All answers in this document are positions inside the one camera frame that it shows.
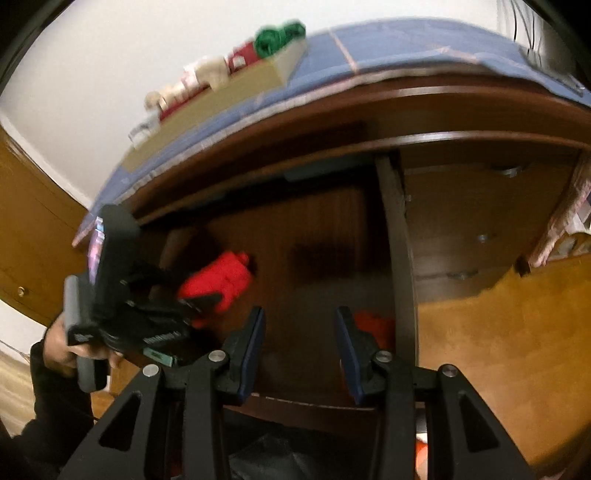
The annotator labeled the green underwear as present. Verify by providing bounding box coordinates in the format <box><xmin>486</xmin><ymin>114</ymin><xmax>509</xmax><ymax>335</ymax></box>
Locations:
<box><xmin>255</xmin><ymin>19</ymin><xmax>308</xmax><ymax>58</ymax></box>

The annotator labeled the pink patterned cloth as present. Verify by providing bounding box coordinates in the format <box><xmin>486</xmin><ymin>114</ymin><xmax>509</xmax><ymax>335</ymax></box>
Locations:
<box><xmin>526</xmin><ymin>154</ymin><xmax>591</xmax><ymax>273</ymax></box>

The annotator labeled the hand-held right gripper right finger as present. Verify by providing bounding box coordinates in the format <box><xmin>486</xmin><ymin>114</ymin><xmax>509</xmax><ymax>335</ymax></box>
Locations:
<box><xmin>335</xmin><ymin>305</ymin><xmax>536</xmax><ymax>480</ymax></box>

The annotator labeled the person's left forearm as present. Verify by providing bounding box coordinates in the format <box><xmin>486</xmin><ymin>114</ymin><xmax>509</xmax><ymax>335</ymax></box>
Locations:
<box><xmin>0</xmin><ymin>339</ymin><xmax>98</xmax><ymax>480</ymax></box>

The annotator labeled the person's left hand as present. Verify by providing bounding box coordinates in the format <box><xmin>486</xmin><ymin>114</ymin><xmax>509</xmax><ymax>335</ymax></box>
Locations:
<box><xmin>44</xmin><ymin>316</ymin><xmax>80</xmax><ymax>371</ymax></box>

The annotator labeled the dark red underwear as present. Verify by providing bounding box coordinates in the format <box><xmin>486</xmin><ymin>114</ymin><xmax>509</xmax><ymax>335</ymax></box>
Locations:
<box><xmin>226</xmin><ymin>41</ymin><xmax>259</xmax><ymax>72</ymax></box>

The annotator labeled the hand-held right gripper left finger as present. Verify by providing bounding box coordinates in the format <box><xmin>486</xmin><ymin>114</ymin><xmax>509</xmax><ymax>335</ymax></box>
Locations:
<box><xmin>58</xmin><ymin>305</ymin><xmax>267</xmax><ymax>480</ymax></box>

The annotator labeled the blue cloth cover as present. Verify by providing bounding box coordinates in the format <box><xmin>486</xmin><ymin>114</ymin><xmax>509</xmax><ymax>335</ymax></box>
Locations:
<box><xmin>71</xmin><ymin>16</ymin><xmax>589</xmax><ymax>245</ymax></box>

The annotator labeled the beige cardboard box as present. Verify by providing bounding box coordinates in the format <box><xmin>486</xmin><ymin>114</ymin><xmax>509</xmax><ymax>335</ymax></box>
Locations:
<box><xmin>122</xmin><ymin>39</ymin><xmax>308</xmax><ymax>174</ymax></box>

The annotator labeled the beige fuzzy underwear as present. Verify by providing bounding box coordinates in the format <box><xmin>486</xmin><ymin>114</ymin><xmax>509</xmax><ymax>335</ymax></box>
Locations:
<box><xmin>194</xmin><ymin>55</ymin><xmax>232</xmax><ymax>88</ymax></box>

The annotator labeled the wooden cabinet door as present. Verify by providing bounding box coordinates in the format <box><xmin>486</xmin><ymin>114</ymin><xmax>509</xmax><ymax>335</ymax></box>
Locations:
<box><xmin>399</xmin><ymin>159</ymin><xmax>580</xmax><ymax>301</ymax></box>

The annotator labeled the dark cloth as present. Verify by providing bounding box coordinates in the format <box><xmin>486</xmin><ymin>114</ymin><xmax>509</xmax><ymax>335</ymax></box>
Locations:
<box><xmin>222</xmin><ymin>415</ymin><xmax>384</xmax><ymax>480</ymax></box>

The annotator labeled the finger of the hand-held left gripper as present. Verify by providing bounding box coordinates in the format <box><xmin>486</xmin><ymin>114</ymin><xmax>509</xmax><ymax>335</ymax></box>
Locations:
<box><xmin>181</xmin><ymin>295</ymin><xmax>219</xmax><ymax>320</ymax></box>

